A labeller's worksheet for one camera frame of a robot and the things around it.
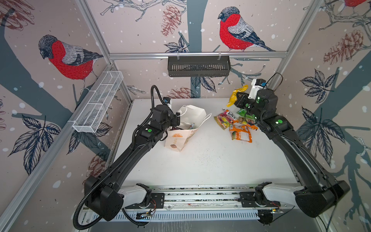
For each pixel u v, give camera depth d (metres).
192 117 0.92
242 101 0.60
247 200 0.72
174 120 0.69
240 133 0.96
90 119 0.71
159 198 0.74
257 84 0.59
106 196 0.37
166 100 0.66
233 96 0.69
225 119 1.04
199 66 1.04
